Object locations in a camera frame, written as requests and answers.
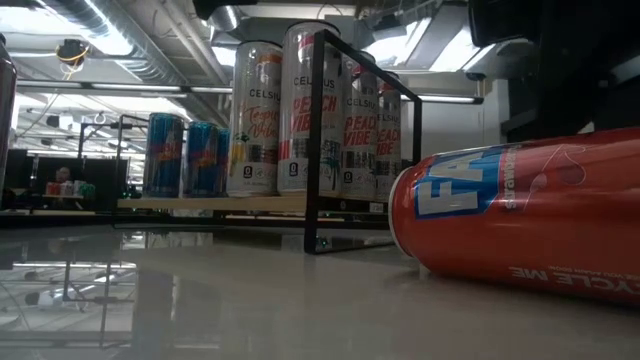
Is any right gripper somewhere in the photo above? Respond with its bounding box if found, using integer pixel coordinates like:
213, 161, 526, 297
467, 0, 545, 49

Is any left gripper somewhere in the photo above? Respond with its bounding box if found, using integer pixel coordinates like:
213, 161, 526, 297
192, 0, 259, 21

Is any Celsius Tropical Vibe can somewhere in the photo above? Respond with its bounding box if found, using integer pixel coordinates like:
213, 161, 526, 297
225, 40, 284, 198

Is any blue silver Red Bull can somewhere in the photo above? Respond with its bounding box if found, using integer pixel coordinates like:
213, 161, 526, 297
217, 127, 232, 197
182, 120, 221, 199
142, 112, 186, 199

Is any red Fanta strawberry can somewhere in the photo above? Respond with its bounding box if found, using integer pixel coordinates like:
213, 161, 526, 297
388, 127, 640, 307

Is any ceiling light panel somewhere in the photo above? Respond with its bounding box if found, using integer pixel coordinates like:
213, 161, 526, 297
212, 45, 237, 69
364, 14, 501, 74

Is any ceiling light tube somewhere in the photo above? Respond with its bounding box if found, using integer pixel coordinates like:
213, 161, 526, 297
14, 81, 234, 96
402, 94, 485, 105

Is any black yellow ceiling device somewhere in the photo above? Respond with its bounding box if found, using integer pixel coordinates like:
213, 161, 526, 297
54, 38, 91, 64

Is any black partition panel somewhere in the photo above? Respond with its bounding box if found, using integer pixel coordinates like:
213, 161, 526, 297
4, 148, 126, 201

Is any silver can with red print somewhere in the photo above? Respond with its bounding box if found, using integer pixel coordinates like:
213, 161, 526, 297
0, 32, 19, 206

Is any round silver duct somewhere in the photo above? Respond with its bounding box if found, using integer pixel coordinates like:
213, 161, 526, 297
208, 4, 242, 33

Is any silver ventilation duct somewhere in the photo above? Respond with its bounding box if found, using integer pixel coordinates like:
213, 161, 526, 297
42, 0, 226, 86

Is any wooden shelf with black frame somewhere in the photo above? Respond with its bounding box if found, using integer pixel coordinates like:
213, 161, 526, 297
113, 28, 424, 255

